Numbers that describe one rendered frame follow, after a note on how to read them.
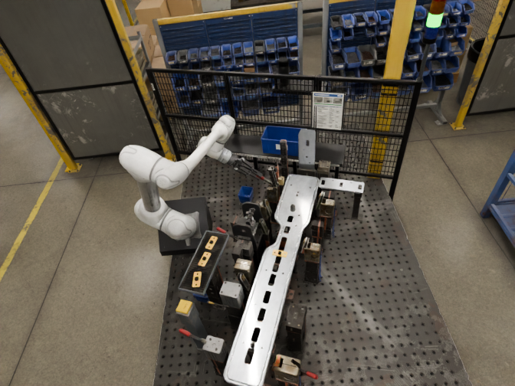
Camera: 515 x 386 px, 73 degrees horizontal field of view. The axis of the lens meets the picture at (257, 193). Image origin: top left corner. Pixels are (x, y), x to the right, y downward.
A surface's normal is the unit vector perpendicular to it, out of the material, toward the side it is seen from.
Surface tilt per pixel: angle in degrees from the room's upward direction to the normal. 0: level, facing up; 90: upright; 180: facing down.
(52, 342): 0
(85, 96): 89
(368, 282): 0
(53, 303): 0
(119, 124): 93
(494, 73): 91
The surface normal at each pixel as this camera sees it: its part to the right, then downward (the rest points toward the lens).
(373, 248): -0.10, -0.70
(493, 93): 0.09, 0.71
